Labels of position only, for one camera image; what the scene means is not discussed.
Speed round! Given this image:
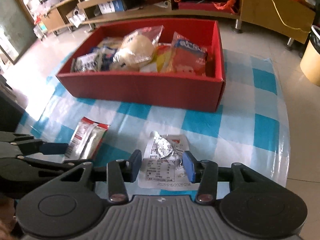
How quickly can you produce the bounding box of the waffle snack packet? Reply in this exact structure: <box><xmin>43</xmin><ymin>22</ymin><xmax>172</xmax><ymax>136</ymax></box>
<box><xmin>97</xmin><ymin>37</ymin><xmax>123</xmax><ymax>49</ymax></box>

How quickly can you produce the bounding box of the cream trash bin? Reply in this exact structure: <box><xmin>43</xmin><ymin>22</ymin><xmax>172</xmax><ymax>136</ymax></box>
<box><xmin>300</xmin><ymin>25</ymin><xmax>320</xmax><ymax>86</ymax></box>

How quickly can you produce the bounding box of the clear bun packet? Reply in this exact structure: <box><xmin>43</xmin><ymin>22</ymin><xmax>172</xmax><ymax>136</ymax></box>
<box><xmin>110</xmin><ymin>25</ymin><xmax>164</xmax><ymax>72</ymax></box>

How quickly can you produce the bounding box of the blue white checkered cloth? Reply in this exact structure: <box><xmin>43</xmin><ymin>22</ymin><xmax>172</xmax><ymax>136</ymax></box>
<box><xmin>17</xmin><ymin>50</ymin><xmax>290</xmax><ymax>186</ymax></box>

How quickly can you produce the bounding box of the red blue shrimp snack packet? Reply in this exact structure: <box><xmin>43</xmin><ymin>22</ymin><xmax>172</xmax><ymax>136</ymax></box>
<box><xmin>168</xmin><ymin>32</ymin><xmax>207</xmax><ymax>76</ymax></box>

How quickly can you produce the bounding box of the white sachet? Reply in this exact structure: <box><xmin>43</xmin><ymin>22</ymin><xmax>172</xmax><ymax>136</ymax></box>
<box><xmin>138</xmin><ymin>131</ymin><xmax>199</xmax><ymax>191</ymax></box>

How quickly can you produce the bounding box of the blue coconut snack packet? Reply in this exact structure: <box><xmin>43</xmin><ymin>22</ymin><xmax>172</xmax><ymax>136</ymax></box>
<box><xmin>98</xmin><ymin>46</ymin><xmax>117</xmax><ymax>71</ymax></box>

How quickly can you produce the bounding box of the white red barcode packet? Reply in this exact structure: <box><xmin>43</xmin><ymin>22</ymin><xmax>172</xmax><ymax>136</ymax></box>
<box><xmin>65</xmin><ymin>117</ymin><xmax>110</xmax><ymax>160</ymax></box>

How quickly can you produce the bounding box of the yellow cable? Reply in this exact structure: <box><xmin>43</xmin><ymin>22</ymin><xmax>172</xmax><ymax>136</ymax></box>
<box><xmin>253</xmin><ymin>0</ymin><xmax>311</xmax><ymax>33</ymax></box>

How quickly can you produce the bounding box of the white blue cardboard box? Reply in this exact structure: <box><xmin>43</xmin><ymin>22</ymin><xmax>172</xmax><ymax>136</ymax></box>
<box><xmin>98</xmin><ymin>0</ymin><xmax>127</xmax><ymax>15</ymax></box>

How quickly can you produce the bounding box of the red yellow snack packet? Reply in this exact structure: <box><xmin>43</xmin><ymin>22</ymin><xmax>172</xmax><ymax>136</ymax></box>
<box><xmin>155</xmin><ymin>43</ymin><xmax>172</xmax><ymax>73</ymax></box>

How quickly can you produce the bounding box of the Kaprons wafer packet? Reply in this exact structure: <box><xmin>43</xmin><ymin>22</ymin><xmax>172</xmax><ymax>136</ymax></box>
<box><xmin>71</xmin><ymin>52</ymin><xmax>103</xmax><ymax>73</ymax></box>

